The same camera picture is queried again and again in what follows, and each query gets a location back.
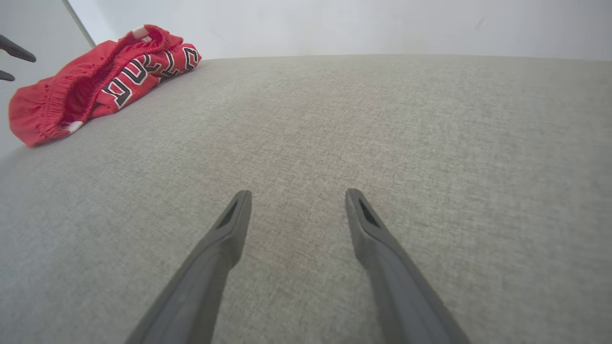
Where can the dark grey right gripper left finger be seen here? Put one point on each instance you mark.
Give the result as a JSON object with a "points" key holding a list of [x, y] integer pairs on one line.
{"points": [[201, 296]]}

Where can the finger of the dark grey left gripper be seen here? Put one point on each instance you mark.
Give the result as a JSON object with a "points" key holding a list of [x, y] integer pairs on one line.
{"points": [[5, 76], [14, 50]]}

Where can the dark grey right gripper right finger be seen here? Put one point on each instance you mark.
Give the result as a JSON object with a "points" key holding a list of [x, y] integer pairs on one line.
{"points": [[406, 306]]}

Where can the red shorts with white stripe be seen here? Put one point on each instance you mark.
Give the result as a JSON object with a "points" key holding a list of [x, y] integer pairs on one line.
{"points": [[43, 105]]}

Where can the grey fabric sofa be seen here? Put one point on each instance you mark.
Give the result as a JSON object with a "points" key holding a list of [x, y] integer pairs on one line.
{"points": [[334, 134]]}

